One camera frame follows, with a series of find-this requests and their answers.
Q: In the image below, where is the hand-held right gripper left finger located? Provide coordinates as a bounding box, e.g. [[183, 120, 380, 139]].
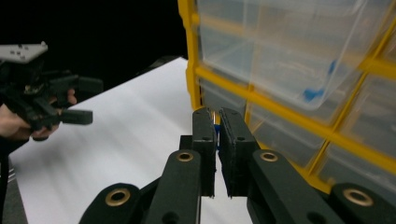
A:
[[179, 106, 218, 198]]

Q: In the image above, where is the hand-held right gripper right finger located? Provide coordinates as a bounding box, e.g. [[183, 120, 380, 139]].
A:
[[219, 106, 260, 198]]

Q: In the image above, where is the yellow black organizer cabinet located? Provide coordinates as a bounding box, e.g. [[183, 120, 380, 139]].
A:
[[177, 0, 396, 207]]

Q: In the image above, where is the clear plastic drawer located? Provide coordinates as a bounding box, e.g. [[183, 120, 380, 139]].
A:
[[247, 0, 395, 113]]

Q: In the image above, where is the white table board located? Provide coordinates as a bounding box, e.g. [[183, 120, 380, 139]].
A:
[[8, 56, 254, 224]]

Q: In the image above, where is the set of closed clear drawers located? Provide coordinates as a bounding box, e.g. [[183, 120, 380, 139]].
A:
[[195, 0, 396, 201]]

